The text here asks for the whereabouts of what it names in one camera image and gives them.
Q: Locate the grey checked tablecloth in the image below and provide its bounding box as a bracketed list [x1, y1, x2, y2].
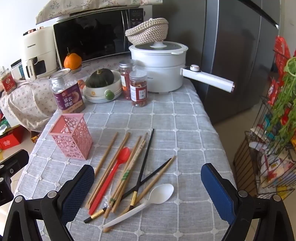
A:
[13, 81, 238, 241]

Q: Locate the dark green pumpkin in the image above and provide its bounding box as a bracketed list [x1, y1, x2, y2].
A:
[85, 69, 114, 88]

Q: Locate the red snack packet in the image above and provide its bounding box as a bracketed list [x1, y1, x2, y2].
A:
[274, 36, 291, 67]

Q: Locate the black microwave oven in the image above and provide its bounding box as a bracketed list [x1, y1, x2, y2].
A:
[53, 5, 153, 69]

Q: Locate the clear jar of red snacks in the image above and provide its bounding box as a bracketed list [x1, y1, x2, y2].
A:
[119, 60, 137, 100]
[129, 70, 148, 108]

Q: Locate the white dotted cloth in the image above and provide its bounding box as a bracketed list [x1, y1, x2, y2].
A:
[0, 56, 132, 130]

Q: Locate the clear nut jar purple label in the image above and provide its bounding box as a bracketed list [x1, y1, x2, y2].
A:
[48, 68, 85, 114]

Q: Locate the black chopstick with gold band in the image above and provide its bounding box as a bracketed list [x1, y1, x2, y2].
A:
[130, 128, 155, 207]
[83, 158, 173, 224]

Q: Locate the pink perforated utensil holder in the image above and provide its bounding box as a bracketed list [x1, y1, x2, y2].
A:
[48, 113, 93, 160]

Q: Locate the black wire storage rack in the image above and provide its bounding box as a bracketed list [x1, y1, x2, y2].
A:
[232, 54, 296, 200]

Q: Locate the orange with stem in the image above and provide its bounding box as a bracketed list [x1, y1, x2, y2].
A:
[64, 47, 82, 70]

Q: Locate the green leafy vegetable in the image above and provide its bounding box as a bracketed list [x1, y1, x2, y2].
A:
[268, 57, 296, 158]

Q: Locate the red gift box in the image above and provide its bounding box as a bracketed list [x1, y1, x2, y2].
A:
[0, 132, 26, 151]

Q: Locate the white ceramic bowl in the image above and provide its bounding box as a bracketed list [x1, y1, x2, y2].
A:
[83, 70, 123, 103]

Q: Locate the white electric cooking pot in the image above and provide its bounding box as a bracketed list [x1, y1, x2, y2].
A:
[129, 41, 236, 93]

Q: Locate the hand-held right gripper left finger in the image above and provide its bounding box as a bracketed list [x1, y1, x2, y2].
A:
[5, 164, 96, 241]

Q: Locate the cream air fryer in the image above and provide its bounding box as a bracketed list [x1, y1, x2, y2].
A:
[20, 25, 61, 81]

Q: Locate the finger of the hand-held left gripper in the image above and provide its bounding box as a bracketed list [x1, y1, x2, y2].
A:
[0, 149, 29, 205]

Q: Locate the grey refrigerator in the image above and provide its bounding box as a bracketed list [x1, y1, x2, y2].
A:
[151, 0, 281, 126]

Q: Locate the small red-label jar left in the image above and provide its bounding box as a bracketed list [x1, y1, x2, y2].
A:
[0, 71, 17, 92]

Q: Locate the bamboo-printed wooden chopstick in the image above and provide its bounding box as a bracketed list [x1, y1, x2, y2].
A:
[110, 139, 147, 214]
[104, 133, 148, 218]

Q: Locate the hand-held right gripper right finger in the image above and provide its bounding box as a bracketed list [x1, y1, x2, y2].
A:
[201, 163, 292, 241]

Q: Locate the glass pot lid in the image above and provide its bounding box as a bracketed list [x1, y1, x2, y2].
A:
[134, 40, 183, 55]

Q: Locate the red plastic spoon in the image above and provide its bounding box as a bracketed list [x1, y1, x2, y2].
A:
[88, 147, 132, 215]

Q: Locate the woven rope basket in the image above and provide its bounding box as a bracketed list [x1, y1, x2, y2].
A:
[125, 18, 169, 45]

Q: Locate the white plastic spoon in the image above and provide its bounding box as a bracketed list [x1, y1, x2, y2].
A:
[102, 184, 174, 229]

